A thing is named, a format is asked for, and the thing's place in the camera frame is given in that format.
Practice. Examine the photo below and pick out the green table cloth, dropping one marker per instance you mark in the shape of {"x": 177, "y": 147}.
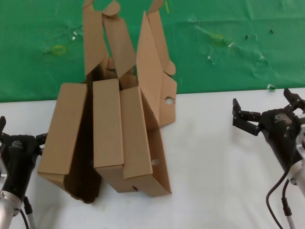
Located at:
{"x": 214, "y": 71}

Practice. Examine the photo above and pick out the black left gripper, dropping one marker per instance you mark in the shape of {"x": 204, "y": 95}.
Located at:
{"x": 19, "y": 162}

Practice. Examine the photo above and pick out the cardboard box with round holes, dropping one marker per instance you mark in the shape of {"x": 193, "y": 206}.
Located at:
{"x": 135, "y": 133}

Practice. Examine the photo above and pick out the yellow strip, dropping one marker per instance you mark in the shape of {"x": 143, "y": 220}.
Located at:
{"x": 167, "y": 6}

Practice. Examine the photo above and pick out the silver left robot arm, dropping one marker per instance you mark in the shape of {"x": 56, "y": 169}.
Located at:
{"x": 8, "y": 210}

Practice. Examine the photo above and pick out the yellow tape square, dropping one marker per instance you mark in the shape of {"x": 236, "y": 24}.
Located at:
{"x": 214, "y": 40}
{"x": 62, "y": 50}

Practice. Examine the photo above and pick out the narrow brown cardboard box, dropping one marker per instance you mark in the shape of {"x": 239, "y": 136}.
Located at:
{"x": 107, "y": 124}

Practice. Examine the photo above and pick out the cardboard box with recycling symbol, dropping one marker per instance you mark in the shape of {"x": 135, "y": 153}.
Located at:
{"x": 64, "y": 131}

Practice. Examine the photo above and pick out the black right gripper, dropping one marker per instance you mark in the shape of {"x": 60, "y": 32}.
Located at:
{"x": 281, "y": 133}

